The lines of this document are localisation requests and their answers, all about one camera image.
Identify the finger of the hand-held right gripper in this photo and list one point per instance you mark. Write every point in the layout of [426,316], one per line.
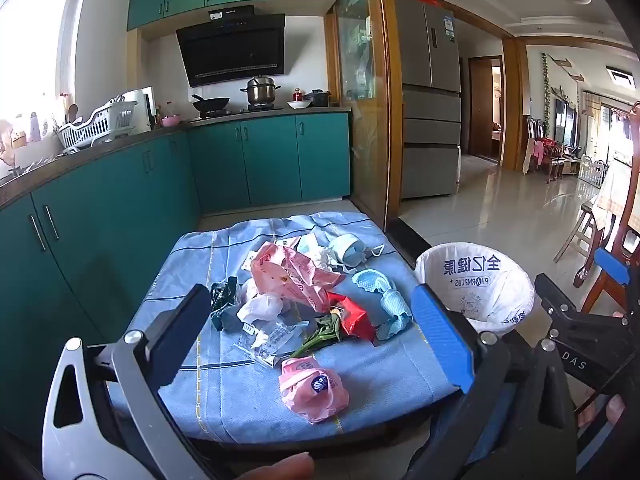
[552,295]
[611,266]

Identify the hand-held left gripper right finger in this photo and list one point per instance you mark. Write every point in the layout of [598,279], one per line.
[442,335]

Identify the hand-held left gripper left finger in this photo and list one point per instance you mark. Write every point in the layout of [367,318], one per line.
[185,330]

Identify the light blue knotted cloth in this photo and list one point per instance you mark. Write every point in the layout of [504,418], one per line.
[390,305]

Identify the waste bin with white bag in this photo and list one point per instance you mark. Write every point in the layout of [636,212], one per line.
[480,285]

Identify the clear plastic bag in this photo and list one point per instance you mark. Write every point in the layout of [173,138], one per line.
[280,340]

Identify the large pink wrapper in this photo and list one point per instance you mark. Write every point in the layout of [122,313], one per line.
[290,280]

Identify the green vegetable stem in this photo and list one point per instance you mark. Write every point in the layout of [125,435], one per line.
[325,335]

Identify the blue face mask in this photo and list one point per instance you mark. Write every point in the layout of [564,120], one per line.
[350,250]

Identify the person's right hand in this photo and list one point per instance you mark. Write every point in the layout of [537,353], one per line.
[600,412]

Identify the person's left hand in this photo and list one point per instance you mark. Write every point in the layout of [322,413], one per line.
[280,467]

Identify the dark green wrapper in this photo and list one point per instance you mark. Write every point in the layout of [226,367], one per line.
[225,317]

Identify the wooden slatted chair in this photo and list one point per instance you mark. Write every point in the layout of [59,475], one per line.
[580,230]

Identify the dining table with cloth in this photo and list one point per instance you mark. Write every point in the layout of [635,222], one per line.
[617,190]

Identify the white plastic bag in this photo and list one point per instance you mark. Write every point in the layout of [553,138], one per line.
[260,307]

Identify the blue checked cloth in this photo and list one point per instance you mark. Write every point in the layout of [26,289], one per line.
[225,400]

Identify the red wrapper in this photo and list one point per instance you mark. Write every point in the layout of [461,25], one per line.
[355,320]

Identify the white baby fence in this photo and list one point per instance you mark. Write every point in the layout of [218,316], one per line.
[594,170]

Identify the teal base cabinets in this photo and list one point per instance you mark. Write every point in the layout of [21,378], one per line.
[125,220]

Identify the carved wooden chairs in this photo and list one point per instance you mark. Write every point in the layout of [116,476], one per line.
[545,155]

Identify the small pink plastic bag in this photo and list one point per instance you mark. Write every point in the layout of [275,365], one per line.
[310,390]

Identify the black television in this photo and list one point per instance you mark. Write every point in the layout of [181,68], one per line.
[566,122]

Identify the green vine garland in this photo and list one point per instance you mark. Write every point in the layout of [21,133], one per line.
[546,95]

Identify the ceiling air vent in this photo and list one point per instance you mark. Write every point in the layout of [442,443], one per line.
[621,77]

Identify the dark kitchen counter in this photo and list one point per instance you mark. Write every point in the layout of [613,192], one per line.
[100,147]

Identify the pink bowl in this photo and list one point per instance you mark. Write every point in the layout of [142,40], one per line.
[170,121]

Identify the grey refrigerator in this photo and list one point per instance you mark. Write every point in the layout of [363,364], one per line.
[430,110]

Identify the white dish rack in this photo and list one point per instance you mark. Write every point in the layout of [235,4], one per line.
[100,125]

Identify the white countertop appliance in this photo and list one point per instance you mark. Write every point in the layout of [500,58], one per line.
[137,110]

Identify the black wok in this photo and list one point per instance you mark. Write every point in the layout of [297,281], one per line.
[212,104]

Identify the gas stove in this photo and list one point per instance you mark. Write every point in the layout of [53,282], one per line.
[260,108]

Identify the steel cooking pot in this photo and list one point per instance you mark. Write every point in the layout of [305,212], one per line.
[260,91]

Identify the white bowl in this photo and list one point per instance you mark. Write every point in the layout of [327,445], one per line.
[299,104]

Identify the wooden framed glass door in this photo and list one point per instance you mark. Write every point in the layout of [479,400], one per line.
[360,85]

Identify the black lidded pot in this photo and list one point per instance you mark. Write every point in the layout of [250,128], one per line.
[317,99]

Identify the black range hood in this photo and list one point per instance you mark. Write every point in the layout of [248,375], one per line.
[230,50]

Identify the kitchen window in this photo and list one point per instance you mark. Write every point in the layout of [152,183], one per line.
[30,50]

